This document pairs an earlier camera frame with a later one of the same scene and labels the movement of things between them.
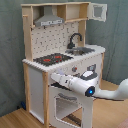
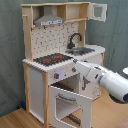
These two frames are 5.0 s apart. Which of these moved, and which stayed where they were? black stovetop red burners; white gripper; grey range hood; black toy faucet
Moved: white gripper
Stayed: black toy faucet; grey range hood; black stovetop red burners
